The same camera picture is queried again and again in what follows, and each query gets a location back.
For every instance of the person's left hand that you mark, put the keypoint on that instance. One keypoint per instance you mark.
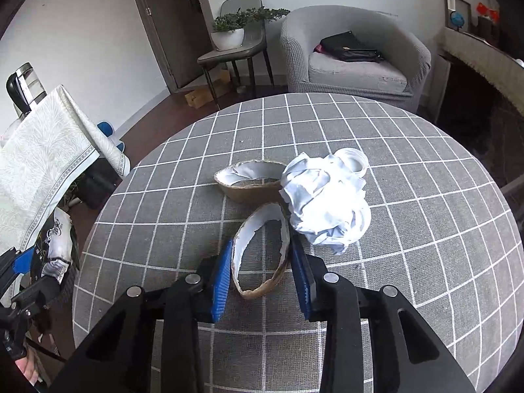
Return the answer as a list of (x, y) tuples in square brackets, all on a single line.
[(28, 370)]

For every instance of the cardboard box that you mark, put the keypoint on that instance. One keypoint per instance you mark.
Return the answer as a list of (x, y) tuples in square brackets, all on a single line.
[(200, 96)]

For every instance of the blue slipper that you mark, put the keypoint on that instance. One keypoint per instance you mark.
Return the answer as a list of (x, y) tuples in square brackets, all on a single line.
[(120, 146), (106, 128)]

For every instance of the grey armchair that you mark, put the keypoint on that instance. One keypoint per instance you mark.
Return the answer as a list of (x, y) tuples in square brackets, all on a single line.
[(356, 75)]

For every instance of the white paper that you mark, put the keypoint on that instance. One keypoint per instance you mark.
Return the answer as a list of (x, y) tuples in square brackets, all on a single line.
[(327, 213)]

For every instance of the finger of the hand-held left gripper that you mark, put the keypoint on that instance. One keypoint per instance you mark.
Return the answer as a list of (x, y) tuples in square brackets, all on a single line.
[(22, 260)]

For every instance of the white black printed bag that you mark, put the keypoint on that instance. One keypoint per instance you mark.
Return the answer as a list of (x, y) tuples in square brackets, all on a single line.
[(57, 237)]

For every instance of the long desk with lace cloth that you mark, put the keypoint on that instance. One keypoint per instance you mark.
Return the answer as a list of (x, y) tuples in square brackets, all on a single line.
[(483, 61)]

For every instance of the white round paper rim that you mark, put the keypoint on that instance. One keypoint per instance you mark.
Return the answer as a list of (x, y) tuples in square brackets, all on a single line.
[(356, 161)]

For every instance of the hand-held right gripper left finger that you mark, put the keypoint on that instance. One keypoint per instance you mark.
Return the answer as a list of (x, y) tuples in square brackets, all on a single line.
[(223, 286)]

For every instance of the small red flags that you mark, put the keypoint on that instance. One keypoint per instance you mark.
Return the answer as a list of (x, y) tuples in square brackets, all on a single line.
[(487, 10)]

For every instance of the grey door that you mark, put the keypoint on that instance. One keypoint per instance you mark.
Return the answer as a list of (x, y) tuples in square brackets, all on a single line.
[(172, 28)]

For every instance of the framed picture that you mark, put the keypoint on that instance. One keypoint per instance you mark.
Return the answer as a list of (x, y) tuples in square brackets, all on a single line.
[(462, 6)]

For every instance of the table with white patterned tablecloth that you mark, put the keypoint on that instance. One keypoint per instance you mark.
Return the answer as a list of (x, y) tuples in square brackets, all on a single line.
[(49, 151)]

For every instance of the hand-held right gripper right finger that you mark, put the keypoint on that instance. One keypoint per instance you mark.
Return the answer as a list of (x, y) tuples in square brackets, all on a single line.
[(301, 286)]

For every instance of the black handbag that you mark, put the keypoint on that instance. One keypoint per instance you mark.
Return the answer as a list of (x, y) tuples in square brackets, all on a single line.
[(348, 49)]

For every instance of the round table grey checked tablecloth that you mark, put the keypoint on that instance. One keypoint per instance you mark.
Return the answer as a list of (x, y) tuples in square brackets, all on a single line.
[(409, 233)]

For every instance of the small blue globe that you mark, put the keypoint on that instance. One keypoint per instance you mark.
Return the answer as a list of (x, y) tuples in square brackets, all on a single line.
[(457, 19)]

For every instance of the grey dining chair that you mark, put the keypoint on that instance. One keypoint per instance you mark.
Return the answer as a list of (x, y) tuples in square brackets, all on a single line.
[(245, 45)]

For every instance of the black storage box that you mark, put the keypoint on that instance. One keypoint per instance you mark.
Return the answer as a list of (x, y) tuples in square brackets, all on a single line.
[(98, 188)]

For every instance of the torn brown paper bowl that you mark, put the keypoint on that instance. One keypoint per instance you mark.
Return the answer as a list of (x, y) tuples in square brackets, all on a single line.
[(249, 193)]

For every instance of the glass electric kettle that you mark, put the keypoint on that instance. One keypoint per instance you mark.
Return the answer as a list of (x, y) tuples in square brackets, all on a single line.
[(28, 84)]

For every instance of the potted plant in white pot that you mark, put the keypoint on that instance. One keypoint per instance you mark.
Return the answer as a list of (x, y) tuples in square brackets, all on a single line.
[(227, 37)]

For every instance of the brown speaker box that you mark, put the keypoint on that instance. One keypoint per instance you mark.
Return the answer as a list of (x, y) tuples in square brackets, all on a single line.
[(488, 30)]

